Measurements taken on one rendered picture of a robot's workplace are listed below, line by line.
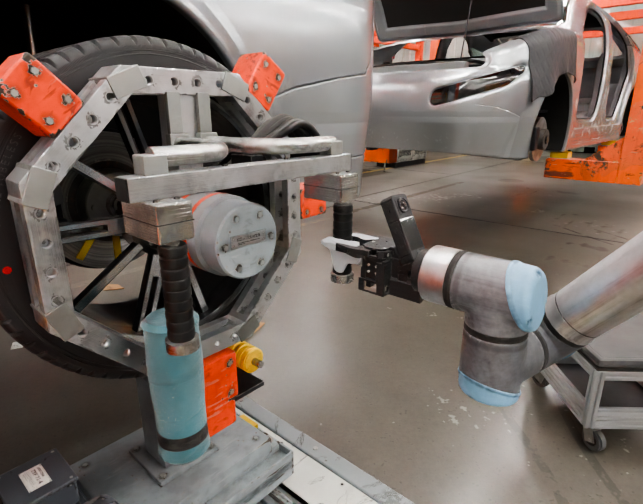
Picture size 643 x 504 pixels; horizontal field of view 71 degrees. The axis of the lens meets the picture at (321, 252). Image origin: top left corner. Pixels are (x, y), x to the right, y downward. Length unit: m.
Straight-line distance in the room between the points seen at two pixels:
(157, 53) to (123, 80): 0.15
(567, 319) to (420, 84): 2.59
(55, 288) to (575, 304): 0.76
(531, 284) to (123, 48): 0.73
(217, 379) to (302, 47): 0.92
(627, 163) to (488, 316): 3.50
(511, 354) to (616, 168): 3.49
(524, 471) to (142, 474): 1.10
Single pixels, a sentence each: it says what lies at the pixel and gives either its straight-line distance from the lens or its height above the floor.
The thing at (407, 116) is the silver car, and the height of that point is 1.02.
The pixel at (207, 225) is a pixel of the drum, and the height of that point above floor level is 0.88.
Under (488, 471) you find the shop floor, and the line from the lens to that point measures 1.61.
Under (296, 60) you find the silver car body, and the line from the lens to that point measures 1.37.
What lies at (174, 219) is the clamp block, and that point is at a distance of 0.57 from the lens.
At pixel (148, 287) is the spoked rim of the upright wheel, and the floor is 0.72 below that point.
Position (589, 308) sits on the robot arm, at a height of 0.79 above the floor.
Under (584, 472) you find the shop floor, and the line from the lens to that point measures 1.72.
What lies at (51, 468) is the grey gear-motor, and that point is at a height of 0.43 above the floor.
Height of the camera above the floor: 1.05
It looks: 18 degrees down
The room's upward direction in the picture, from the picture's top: straight up
